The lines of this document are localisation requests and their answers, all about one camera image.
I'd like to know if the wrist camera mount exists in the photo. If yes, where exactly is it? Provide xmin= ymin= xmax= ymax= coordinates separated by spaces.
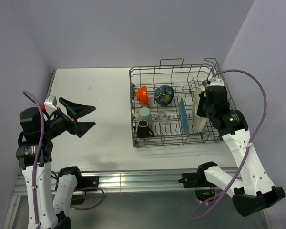
xmin=41 ymin=95 xmax=57 ymax=114
xmin=202 ymin=76 xmax=225 ymax=88

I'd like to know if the dark brown mug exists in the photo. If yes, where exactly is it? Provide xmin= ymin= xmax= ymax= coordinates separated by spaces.
xmin=137 ymin=120 xmax=154 ymax=139

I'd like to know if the grey wire dish rack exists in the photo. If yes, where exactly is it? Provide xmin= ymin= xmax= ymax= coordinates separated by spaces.
xmin=129 ymin=58 xmax=236 ymax=147

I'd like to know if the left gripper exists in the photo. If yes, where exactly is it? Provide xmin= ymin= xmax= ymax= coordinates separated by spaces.
xmin=41 ymin=97 xmax=95 ymax=138

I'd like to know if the aluminium extrusion rail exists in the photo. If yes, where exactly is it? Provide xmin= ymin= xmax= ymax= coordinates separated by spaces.
xmin=13 ymin=167 xmax=264 ymax=195

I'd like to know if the cream plate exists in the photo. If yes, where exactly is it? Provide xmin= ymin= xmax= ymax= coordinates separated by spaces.
xmin=192 ymin=86 xmax=206 ymax=133

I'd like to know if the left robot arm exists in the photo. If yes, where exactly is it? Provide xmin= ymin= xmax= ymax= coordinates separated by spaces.
xmin=16 ymin=96 xmax=96 ymax=229

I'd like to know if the blue floral ceramic bowl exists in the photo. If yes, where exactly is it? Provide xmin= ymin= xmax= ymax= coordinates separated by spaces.
xmin=154 ymin=85 xmax=174 ymax=106

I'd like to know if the orange plastic bowl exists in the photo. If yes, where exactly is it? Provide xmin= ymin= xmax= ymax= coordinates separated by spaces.
xmin=136 ymin=86 xmax=149 ymax=105

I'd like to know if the clear plastic glass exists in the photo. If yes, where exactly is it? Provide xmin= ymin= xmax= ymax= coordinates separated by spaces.
xmin=156 ymin=111 xmax=168 ymax=124

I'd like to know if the green plastic cup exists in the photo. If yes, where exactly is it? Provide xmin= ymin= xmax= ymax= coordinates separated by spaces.
xmin=138 ymin=107 xmax=152 ymax=124

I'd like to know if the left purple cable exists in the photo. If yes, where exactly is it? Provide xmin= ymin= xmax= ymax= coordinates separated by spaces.
xmin=22 ymin=90 xmax=47 ymax=229

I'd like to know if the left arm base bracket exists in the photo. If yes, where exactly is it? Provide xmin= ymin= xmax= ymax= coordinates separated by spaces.
xmin=80 ymin=176 xmax=99 ymax=188

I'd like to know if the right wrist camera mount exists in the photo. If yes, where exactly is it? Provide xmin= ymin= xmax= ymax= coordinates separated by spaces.
xmin=202 ymin=76 xmax=225 ymax=88

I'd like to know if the teal scalloped plate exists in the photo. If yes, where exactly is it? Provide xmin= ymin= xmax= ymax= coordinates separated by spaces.
xmin=178 ymin=98 xmax=190 ymax=137

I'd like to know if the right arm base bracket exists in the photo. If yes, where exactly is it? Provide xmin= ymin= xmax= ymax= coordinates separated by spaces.
xmin=178 ymin=172 xmax=213 ymax=188

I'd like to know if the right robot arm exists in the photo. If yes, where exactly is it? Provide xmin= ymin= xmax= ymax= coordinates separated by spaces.
xmin=193 ymin=85 xmax=286 ymax=217

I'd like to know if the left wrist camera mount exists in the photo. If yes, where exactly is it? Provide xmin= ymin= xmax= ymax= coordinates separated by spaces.
xmin=41 ymin=95 xmax=57 ymax=114

